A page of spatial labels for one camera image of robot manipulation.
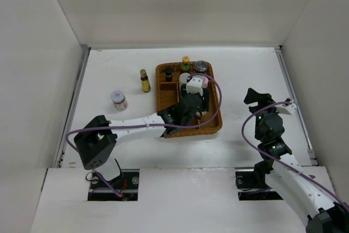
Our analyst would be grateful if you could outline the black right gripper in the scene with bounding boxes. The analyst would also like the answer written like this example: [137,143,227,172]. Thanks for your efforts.
[243,87,284,140]

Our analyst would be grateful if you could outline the pink lid spice jar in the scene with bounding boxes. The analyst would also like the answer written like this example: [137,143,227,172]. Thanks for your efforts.
[202,76,209,88]

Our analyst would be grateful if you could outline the black cap salt grinder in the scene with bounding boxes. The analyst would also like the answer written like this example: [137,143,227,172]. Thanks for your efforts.
[194,60,208,77]

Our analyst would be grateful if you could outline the silver lid tall jar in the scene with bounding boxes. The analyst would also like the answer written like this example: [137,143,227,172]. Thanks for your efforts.
[179,73,191,87]

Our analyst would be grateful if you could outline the yellow cap sauce bottle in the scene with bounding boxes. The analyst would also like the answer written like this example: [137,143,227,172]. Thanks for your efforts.
[180,56,190,74]

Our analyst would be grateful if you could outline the small black cap bottle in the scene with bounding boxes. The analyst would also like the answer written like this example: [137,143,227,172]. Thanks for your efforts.
[164,67,173,82]

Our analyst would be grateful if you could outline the black stopper white bottle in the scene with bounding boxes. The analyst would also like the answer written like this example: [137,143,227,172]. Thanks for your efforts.
[179,84,187,98]

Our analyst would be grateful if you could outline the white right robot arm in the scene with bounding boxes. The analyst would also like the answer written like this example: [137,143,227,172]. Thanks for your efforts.
[244,88,348,232]

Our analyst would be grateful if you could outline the brown wicker divided tray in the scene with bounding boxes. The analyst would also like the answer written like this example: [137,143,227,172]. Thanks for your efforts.
[155,62,222,138]

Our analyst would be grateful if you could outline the yellow label brown bottle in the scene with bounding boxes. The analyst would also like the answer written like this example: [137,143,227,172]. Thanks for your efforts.
[140,69,151,92]

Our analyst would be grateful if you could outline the white lid brown jar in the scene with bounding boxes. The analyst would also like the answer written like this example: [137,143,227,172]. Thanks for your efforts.
[111,91,128,111]

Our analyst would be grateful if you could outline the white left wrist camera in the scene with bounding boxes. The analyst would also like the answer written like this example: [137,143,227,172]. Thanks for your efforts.
[185,76,203,96]

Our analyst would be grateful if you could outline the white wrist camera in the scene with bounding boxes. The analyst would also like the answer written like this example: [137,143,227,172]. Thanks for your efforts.
[185,76,203,96]
[275,98,297,115]

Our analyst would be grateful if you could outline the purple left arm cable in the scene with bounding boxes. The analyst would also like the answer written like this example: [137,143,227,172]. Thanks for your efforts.
[65,74,223,197]

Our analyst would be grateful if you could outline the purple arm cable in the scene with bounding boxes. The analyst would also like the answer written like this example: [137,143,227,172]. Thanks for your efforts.
[65,74,223,197]
[241,101,349,212]

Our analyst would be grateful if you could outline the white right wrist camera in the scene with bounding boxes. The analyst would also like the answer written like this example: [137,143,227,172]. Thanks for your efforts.
[275,98,297,115]

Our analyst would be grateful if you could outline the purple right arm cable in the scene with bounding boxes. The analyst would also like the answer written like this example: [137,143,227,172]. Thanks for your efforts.
[241,101,349,212]

